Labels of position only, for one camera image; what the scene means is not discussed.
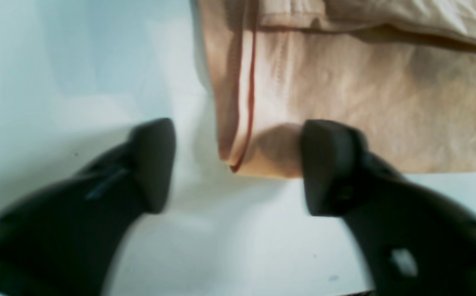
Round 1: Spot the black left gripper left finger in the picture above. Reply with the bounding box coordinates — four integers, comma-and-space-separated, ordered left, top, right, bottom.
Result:
0, 118, 176, 296

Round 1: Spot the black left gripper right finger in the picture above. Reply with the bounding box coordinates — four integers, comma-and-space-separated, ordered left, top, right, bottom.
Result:
301, 120, 476, 296

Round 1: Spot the peach pink T-shirt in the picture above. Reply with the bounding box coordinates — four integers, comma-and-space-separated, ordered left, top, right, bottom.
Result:
196, 0, 476, 178

